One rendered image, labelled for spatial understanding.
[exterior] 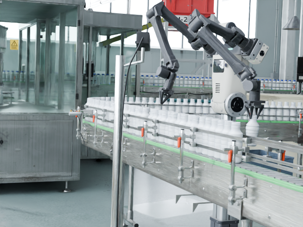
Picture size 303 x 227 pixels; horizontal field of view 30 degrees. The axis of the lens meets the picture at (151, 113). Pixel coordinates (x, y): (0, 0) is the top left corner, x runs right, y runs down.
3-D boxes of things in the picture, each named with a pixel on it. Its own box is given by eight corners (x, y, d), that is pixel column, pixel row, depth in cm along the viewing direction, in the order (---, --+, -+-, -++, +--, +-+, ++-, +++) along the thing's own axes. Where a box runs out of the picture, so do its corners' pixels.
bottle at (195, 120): (203, 152, 261) (204, 116, 260) (190, 152, 260) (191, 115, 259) (198, 150, 267) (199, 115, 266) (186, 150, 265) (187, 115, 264)
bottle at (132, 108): (134, 133, 336) (135, 106, 335) (126, 133, 339) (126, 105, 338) (140, 133, 341) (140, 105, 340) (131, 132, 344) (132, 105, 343)
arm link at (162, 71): (179, 62, 353) (171, 68, 360) (164, 55, 348) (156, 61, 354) (177, 79, 347) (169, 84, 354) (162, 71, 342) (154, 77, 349)
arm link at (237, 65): (202, 13, 305) (189, 28, 310) (199, 15, 300) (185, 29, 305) (258, 70, 301) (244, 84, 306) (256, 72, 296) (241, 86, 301)
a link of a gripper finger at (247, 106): (261, 119, 299) (262, 102, 298) (250, 120, 296) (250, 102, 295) (254, 118, 305) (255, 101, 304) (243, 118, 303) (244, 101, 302)
